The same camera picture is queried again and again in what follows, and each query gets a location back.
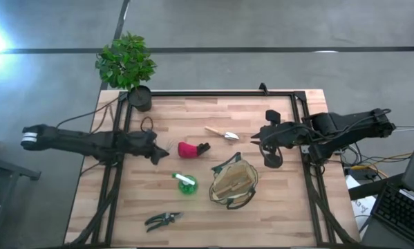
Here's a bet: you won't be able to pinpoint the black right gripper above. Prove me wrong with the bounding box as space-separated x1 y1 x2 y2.
250 120 305 150

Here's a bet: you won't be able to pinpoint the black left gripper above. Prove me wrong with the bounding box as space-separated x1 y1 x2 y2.
116 129 171 166

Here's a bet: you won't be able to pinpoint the wooden handled metal trowel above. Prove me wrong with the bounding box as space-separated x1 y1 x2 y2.
204 125 241 141

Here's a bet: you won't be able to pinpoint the green plastic spray bottle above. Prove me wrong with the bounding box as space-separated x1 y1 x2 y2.
171 172 199 196

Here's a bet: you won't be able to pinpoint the beige and green gardening bag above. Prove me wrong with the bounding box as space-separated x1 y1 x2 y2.
208 151 260 211

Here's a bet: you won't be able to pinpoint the black pruning shears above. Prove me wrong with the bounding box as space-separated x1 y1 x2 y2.
144 211 185 233

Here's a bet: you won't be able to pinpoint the green plant in black pot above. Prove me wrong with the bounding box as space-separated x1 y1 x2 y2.
95 31 158 113

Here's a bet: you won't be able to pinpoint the white paper sheet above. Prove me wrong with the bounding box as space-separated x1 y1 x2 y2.
344 174 377 223

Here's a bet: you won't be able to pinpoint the black floor stand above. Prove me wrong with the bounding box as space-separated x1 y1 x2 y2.
0 136 42 240

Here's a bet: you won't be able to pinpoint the black laptop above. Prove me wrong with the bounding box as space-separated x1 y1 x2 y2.
359 120 414 249

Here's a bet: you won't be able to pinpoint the black right gripper cable loop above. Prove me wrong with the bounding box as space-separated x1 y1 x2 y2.
258 137 284 169

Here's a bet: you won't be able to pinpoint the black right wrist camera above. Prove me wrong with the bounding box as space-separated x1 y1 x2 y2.
265 109 282 126

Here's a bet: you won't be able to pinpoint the black looped cable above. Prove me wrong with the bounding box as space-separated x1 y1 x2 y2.
140 116 155 133

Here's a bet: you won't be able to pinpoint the black metal table frame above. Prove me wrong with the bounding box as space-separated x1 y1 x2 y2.
64 89 359 248

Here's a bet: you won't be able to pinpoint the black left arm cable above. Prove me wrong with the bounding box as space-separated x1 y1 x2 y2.
55 98 120 129

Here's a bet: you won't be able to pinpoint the yellow cable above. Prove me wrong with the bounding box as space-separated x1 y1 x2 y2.
349 151 414 172

